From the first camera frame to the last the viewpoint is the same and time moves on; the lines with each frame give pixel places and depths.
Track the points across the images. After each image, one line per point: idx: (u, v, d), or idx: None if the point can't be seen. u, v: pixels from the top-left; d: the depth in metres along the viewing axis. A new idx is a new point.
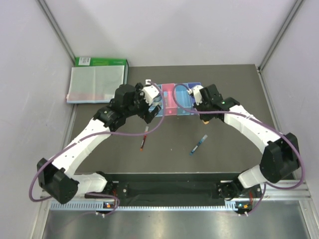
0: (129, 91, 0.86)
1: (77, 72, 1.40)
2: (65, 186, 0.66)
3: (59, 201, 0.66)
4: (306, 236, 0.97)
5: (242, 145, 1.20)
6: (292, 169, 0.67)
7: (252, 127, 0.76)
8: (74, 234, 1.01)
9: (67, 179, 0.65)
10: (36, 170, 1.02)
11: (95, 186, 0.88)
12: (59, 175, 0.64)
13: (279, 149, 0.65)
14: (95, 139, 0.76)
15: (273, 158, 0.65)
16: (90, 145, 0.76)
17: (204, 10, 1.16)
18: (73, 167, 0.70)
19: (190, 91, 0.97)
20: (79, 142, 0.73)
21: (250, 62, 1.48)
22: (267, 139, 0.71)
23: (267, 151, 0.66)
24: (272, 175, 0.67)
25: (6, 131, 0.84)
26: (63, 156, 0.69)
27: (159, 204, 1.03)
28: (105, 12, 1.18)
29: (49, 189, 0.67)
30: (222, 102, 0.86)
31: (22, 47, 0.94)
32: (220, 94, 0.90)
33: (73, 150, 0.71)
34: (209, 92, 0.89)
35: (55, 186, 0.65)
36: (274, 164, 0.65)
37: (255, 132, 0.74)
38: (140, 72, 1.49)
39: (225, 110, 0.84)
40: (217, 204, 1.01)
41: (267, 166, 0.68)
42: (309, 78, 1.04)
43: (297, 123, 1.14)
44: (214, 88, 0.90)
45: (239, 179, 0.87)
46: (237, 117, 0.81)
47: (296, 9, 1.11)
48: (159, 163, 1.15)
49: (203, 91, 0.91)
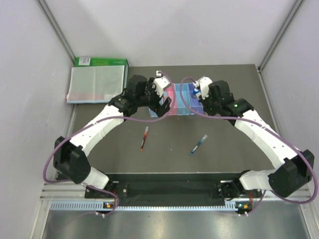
0: (141, 80, 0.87)
1: (77, 72, 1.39)
2: (80, 164, 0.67)
3: (72, 179, 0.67)
4: (306, 236, 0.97)
5: (243, 145, 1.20)
6: (303, 183, 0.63)
7: (268, 139, 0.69)
8: (74, 234, 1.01)
9: (83, 156, 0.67)
10: (36, 170, 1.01)
11: (99, 182, 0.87)
12: (78, 150, 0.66)
13: (296, 168, 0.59)
14: (110, 122, 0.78)
15: (289, 178, 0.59)
16: (105, 128, 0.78)
17: (204, 10, 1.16)
18: (88, 147, 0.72)
19: (197, 84, 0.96)
20: (95, 124, 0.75)
21: (250, 63, 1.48)
22: (284, 156, 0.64)
23: (282, 169, 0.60)
24: (283, 190, 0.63)
25: (6, 132, 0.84)
26: (80, 136, 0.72)
27: (159, 204, 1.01)
28: (106, 12, 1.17)
29: (64, 167, 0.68)
30: (235, 105, 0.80)
31: (22, 47, 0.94)
32: (231, 93, 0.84)
33: (89, 130, 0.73)
34: (221, 91, 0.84)
35: (71, 163, 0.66)
36: (288, 182, 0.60)
37: (270, 145, 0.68)
38: (140, 72, 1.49)
39: (237, 115, 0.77)
40: (217, 204, 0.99)
41: (278, 181, 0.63)
42: (309, 78, 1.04)
43: (297, 123, 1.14)
44: (225, 85, 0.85)
45: (241, 180, 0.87)
46: (250, 124, 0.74)
47: (296, 9, 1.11)
48: (159, 164, 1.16)
49: (213, 88, 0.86)
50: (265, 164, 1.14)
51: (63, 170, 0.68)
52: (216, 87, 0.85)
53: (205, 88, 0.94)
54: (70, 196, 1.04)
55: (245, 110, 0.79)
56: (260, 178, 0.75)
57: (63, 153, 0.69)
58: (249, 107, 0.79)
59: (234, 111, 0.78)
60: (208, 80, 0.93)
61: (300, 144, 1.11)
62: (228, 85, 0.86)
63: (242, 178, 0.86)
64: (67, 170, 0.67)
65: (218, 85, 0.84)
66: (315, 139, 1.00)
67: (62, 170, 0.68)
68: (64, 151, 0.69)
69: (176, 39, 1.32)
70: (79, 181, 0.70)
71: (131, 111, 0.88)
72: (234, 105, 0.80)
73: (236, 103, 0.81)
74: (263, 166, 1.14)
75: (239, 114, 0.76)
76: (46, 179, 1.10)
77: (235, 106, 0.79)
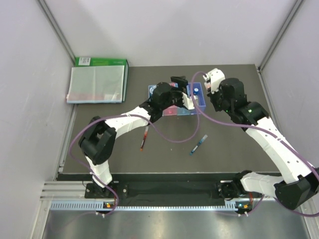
0: (164, 91, 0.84)
1: (77, 72, 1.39)
2: (108, 145, 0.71)
3: (96, 156, 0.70)
4: (307, 236, 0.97)
5: (244, 145, 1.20)
6: (310, 196, 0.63)
7: (282, 152, 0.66)
8: (74, 234, 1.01)
9: (113, 139, 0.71)
10: (35, 169, 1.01)
11: (103, 177, 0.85)
12: (111, 131, 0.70)
13: (309, 186, 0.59)
14: (139, 120, 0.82)
15: (301, 195, 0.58)
16: (134, 124, 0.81)
17: (204, 10, 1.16)
18: (117, 133, 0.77)
19: (207, 78, 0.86)
20: (129, 115, 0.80)
21: (249, 63, 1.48)
22: (298, 172, 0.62)
23: (295, 186, 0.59)
24: (290, 203, 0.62)
25: (6, 131, 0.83)
26: (114, 120, 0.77)
27: (160, 204, 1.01)
28: (106, 12, 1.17)
29: (91, 145, 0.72)
30: (249, 110, 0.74)
31: (21, 47, 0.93)
32: (244, 95, 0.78)
33: (122, 119, 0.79)
34: (235, 91, 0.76)
35: (100, 142, 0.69)
36: (299, 199, 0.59)
37: (284, 159, 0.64)
38: (139, 72, 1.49)
39: (252, 123, 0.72)
40: (217, 204, 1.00)
41: (286, 195, 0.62)
42: (309, 78, 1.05)
43: (298, 122, 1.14)
44: (239, 84, 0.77)
45: (241, 182, 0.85)
46: (264, 134, 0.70)
47: (296, 9, 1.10)
48: (159, 163, 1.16)
49: (227, 87, 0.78)
50: (264, 164, 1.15)
51: (87, 148, 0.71)
52: (230, 87, 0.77)
53: (214, 85, 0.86)
54: (70, 196, 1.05)
55: (259, 116, 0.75)
56: (265, 183, 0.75)
57: (93, 131, 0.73)
58: (263, 114, 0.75)
59: (247, 117, 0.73)
60: (221, 74, 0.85)
61: (300, 144, 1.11)
62: (242, 85, 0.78)
63: (244, 179, 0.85)
64: (91, 148, 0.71)
65: (234, 87, 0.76)
66: (316, 138, 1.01)
67: (87, 147, 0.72)
68: (96, 130, 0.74)
69: (176, 39, 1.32)
70: (99, 162, 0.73)
71: (157, 115, 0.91)
72: (247, 110, 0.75)
73: (250, 107, 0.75)
74: (263, 165, 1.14)
75: (253, 122, 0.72)
76: (45, 179, 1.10)
77: (249, 112, 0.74)
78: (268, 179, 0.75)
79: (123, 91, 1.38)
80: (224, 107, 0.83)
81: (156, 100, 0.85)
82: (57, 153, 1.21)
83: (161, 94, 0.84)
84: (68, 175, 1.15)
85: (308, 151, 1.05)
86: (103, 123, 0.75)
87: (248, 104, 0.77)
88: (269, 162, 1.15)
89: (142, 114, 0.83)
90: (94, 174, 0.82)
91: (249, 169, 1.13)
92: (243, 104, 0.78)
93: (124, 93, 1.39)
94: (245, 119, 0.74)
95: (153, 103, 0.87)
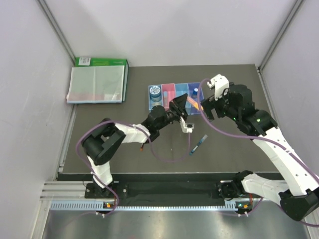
0: (158, 116, 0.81)
1: (76, 72, 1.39)
2: (115, 146, 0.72)
3: (99, 156, 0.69)
4: (307, 236, 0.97)
5: (244, 146, 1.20)
6: None
7: (290, 164, 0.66)
8: (74, 234, 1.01)
9: (120, 141, 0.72)
10: (34, 169, 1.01)
11: (104, 177, 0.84)
12: (120, 133, 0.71)
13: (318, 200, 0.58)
14: (141, 134, 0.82)
15: (307, 208, 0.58)
16: (135, 137, 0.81)
17: (203, 10, 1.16)
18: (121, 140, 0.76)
19: (211, 84, 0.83)
20: (135, 126, 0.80)
21: (249, 63, 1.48)
22: (306, 186, 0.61)
23: (303, 199, 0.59)
24: (295, 215, 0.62)
25: (6, 131, 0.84)
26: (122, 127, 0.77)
27: (159, 204, 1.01)
28: (106, 13, 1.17)
29: (96, 144, 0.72)
30: (257, 120, 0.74)
31: (21, 48, 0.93)
32: (252, 102, 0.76)
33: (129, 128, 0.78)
34: (243, 100, 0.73)
35: (107, 142, 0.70)
36: (304, 213, 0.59)
37: (293, 172, 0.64)
38: (139, 72, 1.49)
39: (260, 133, 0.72)
40: (217, 204, 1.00)
41: (293, 206, 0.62)
42: (309, 78, 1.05)
43: (298, 122, 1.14)
44: (247, 92, 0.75)
45: (243, 184, 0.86)
46: (273, 145, 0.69)
47: (296, 9, 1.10)
48: (159, 164, 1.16)
49: (235, 96, 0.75)
50: (264, 164, 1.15)
51: (90, 148, 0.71)
52: (238, 95, 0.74)
53: (220, 89, 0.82)
54: (70, 196, 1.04)
55: (268, 126, 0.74)
56: (267, 188, 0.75)
57: (100, 132, 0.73)
58: (271, 123, 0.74)
59: (255, 127, 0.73)
60: (225, 81, 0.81)
61: (300, 144, 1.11)
62: (250, 92, 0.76)
63: (246, 181, 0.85)
64: (94, 149, 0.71)
65: (241, 95, 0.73)
66: (316, 138, 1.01)
67: (91, 145, 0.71)
68: (103, 131, 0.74)
69: (175, 39, 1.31)
70: (100, 162, 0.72)
71: (155, 135, 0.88)
72: (256, 119, 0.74)
73: (258, 116, 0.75)
74: (263, 166, 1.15)
75: (261, 132, 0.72)
76: (45, 179, 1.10)
77: (257, 121, 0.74)
78: (272, 186, 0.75)
79: (123, 91, 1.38)
80: (229, 114, 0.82)
81: (150, 123, 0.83)
82: (57, 153, 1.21)
83: (155, 118, 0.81)
84: (68, 175, 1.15)
85: (309, 151, 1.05)
86: (111, 126, 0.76)
87: (256, 112, 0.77)
88: (268, 162, 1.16)
89: (145, 129, 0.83)
90: (94, 174, 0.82)
91: (250, 169, 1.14)
92: (250, 111, 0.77)
93: (124, 93, 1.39)
94: (252, 128, 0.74)
95: (147, 126, 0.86)
